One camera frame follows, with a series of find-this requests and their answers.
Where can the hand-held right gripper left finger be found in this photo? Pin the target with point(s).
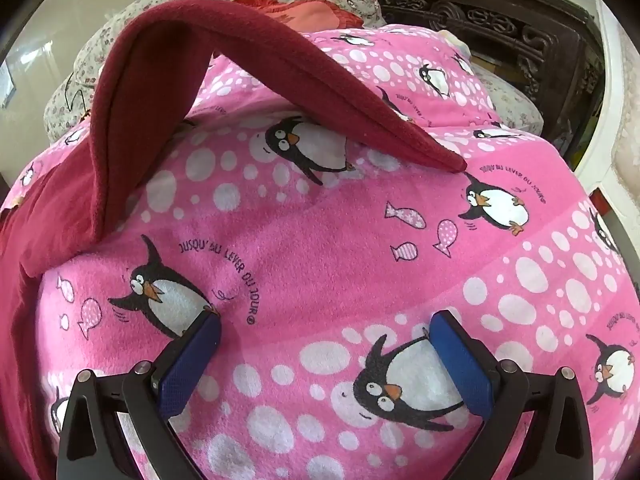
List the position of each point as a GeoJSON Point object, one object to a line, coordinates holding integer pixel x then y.
{"type": "Point", "coordinates": [190, 360]}

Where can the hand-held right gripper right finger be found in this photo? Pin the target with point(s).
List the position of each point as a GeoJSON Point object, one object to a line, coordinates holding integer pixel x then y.
{"type": "Point", "coordinates": [460, 365]}

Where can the dark red fleece garment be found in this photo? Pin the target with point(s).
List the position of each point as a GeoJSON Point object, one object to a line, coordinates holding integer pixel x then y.
{"type": "Point", "coordinates": [150, 85]}

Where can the pink penguin printed blanket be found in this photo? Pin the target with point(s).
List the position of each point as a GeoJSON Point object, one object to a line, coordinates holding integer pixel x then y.
{"type": "Point", "coordinates": [325, 240]}

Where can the floral bed sheet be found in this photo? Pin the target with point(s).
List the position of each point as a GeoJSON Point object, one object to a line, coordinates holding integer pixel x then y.
{"type": "Point", "coordinates": [515, 105]}

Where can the dark carved wooden cabinet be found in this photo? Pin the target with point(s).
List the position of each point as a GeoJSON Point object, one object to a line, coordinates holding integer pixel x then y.
{"type": "Point", "coordinates": [500, 25]}

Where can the red heart-shaped pillow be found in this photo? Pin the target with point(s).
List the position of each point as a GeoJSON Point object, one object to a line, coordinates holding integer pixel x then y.
{"type": "Point", "coordinates": [310, 12]}

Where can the white furniture frame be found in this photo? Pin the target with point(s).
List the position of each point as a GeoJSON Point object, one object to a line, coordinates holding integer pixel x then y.
{"type": "Point", "coordinates": [612, 85]}

